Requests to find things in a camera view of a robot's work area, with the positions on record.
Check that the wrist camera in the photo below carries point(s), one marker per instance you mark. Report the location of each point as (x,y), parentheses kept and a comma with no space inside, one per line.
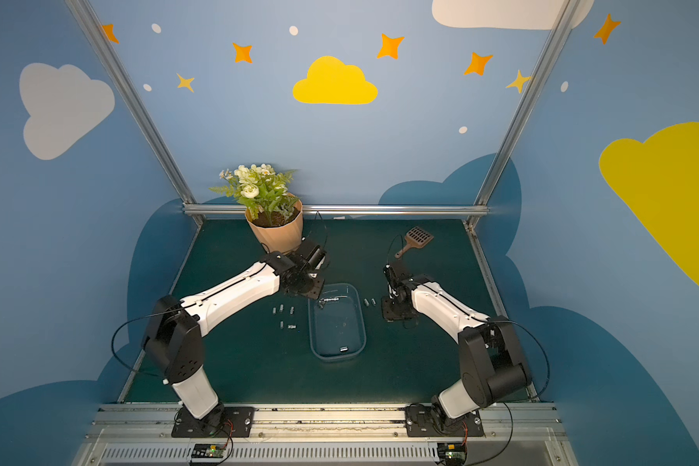
(310,255)
(397,275)

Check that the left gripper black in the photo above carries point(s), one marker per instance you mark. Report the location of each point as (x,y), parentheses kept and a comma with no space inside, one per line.
(306,285)

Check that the aluminium front rail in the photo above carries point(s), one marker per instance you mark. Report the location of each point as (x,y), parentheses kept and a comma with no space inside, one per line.
(326,434)

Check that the green table mat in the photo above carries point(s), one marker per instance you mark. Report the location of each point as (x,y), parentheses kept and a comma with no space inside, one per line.
(251,360)

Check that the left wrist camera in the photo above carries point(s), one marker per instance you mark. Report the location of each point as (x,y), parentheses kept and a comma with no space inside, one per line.
(310,255)

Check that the left aluminium frame post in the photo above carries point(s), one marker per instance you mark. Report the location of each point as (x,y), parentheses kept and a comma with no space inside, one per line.
(87,19)

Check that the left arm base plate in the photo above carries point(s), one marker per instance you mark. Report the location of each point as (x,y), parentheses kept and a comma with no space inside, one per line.
(222,422)

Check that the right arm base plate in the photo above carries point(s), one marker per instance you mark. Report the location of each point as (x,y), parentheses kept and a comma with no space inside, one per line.
(431,421)

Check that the white flowers green plant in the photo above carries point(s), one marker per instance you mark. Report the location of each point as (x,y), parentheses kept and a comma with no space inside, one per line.
(263,191)

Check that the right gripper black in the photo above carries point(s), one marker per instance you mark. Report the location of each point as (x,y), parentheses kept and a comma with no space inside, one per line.
(393,309)

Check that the terracotta flower pot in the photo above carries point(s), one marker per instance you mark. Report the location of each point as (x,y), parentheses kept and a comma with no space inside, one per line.
(284,238)

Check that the small brown slotted scoop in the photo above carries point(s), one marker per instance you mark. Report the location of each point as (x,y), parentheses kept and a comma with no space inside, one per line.
(416,238)

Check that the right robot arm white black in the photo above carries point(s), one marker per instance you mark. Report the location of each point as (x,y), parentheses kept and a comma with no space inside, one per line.
(492,363)

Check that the aluminium back crossbar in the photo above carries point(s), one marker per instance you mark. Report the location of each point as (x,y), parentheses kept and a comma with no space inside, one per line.
(352,210)

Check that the right aluminium frame post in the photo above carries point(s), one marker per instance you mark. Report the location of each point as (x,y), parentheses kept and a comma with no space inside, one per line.
(548,58)

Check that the pile of chrome sockets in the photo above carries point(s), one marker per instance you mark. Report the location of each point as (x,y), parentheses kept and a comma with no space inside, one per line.
(323,301)

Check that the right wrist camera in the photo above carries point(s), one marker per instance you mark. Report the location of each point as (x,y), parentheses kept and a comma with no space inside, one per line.
(397,275)

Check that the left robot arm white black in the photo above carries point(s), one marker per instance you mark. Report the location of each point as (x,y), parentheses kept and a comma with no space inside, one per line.
(174,336)

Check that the aluminium frame post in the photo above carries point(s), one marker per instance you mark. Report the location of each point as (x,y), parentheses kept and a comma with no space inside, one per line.
(548,58)
(87,19)

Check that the controller board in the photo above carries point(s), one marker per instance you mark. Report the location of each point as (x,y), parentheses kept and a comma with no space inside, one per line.
(451,454)
(208,454)

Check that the clear plastic storage box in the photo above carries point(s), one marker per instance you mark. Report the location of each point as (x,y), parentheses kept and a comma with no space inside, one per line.
(337,324)

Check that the right controller board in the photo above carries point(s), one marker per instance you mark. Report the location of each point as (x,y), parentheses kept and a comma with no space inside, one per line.
(451,454)

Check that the left controller board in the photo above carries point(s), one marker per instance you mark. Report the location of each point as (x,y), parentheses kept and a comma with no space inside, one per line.
(208,454)

